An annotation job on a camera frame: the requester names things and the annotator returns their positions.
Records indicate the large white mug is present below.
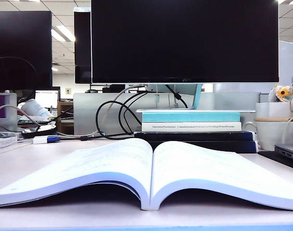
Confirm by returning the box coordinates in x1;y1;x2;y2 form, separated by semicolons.
243;120;293;152

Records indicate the lit white background screen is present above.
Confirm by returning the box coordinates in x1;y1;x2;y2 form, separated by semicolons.
35;89;61;109

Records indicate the white board panel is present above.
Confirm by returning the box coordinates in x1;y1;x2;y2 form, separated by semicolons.
278;40;293;93

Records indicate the white book with printed spine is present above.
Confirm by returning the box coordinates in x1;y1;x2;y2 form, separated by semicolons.
141;121;243;133

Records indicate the grey white cable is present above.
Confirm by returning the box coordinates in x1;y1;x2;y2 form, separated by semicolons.
56;84;146;139

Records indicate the plush toy with sunflower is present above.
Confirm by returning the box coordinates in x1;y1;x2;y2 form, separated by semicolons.
268;84;293;104

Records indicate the teal book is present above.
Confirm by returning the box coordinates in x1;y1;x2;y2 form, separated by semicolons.
141;111;242;123

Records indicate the looped black cable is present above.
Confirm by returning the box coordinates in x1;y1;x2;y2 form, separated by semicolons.
95;91;149;141

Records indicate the white looped cable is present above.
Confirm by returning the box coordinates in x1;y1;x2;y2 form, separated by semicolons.
0;104;41;138

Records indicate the purple and grey box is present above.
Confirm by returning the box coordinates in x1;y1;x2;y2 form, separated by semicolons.
0;92;18;132

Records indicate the light blue monitor stand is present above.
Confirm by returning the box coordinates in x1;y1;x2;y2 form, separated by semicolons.
136;83;256;114

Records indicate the thin white mug cable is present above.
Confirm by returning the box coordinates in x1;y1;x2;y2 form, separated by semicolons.
281;116;293;145

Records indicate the white adapter with blue plug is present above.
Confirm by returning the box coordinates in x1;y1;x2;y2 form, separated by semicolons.
32;135;59;145

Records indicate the wooden cabinet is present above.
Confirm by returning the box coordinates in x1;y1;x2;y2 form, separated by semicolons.
57;101;75;135

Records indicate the large black AOC monitor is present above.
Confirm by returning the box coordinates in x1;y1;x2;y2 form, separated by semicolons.
90;0;280;84

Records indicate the wooden round lid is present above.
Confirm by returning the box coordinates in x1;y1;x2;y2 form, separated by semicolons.
254;116;293;122

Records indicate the thin dark blue book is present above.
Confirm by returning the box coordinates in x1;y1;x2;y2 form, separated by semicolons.
133;130;255;142

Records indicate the thick book dark blue cover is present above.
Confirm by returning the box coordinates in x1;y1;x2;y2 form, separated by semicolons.
0;137;293;212

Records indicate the silver usb hub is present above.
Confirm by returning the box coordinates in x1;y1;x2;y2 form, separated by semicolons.
274;143;293;163

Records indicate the black monitor with white edge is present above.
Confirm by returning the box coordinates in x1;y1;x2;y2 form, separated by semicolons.
73;7;92;84

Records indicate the black monitor power cable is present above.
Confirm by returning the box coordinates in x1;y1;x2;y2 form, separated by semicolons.
165;84;189;109

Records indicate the small white cup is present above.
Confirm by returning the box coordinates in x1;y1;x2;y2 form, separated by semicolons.
255;102;293;119

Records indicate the black monitor with dark bezel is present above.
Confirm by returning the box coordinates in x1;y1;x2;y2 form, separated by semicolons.
0;11;53;94

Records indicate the thin black arched cable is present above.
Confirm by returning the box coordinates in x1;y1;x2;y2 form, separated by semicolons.
0;45;38;93

